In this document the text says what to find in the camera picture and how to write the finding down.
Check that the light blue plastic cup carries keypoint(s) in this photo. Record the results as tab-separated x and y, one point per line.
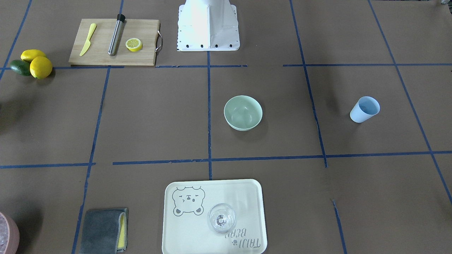
365	108

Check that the pink bowl of ice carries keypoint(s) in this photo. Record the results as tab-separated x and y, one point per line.
10	235

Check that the grey folded cloth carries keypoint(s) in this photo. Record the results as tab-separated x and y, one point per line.
105	231

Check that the lemon half slice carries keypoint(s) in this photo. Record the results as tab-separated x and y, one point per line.
134	44

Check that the yellow lemon front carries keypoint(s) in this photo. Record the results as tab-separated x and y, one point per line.
40	67

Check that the green lime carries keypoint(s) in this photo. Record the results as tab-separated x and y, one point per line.
20	67

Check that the cream bear tray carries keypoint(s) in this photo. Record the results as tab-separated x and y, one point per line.
185	218

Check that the yellow plastic knife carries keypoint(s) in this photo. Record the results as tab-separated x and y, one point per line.
87	42

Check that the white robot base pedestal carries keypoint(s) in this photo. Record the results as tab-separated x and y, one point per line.
207	25

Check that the yellow lemon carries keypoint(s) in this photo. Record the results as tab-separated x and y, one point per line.
40	67
31	54

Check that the green bowl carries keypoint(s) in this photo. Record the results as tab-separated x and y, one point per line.
243	113

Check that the yellow lemon rear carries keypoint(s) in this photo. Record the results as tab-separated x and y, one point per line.
31	54

